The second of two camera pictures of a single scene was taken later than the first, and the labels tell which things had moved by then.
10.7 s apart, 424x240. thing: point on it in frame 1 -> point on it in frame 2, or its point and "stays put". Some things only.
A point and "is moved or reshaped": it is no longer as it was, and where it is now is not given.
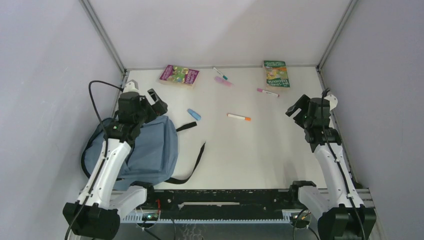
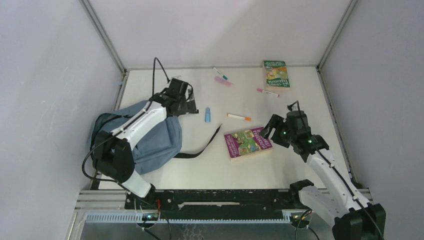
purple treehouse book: [179, 75] -> [243, 143]
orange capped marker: [245, 118] stays put
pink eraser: [221, 80] stays put
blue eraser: [194, 114] -> [207, 114]
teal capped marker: [225, 77] stays put
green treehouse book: [276, 74] stays put
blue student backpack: [151, 157] is moved or reshaped
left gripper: [159, 107] -> [190, 107]
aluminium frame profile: [107, 42] stays put
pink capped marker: [267, 92] stays put
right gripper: [303, 103] -> [276, 121]
